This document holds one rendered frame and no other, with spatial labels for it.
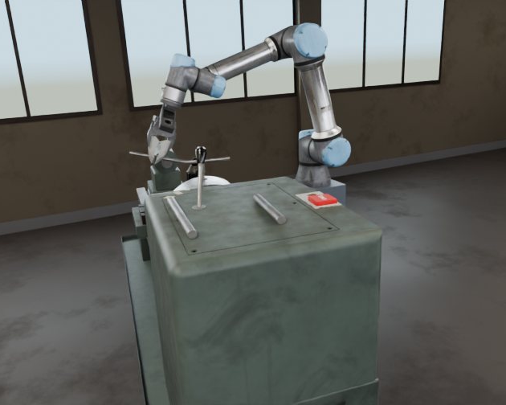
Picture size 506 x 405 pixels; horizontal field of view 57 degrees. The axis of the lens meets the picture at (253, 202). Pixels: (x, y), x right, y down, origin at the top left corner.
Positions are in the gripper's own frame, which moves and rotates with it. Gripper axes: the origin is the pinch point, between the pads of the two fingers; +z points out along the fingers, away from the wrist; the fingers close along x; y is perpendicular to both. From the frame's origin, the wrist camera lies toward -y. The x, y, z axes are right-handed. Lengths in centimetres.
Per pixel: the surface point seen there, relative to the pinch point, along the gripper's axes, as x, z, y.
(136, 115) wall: -29, 9, 366
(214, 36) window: -85, -98, 372
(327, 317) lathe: -34, 13, -73
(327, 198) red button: -38, -10, -50
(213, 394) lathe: -14, 35, -72
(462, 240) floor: -299, 13, 149
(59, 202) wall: 21, 121, 358
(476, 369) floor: -194, 60, 9
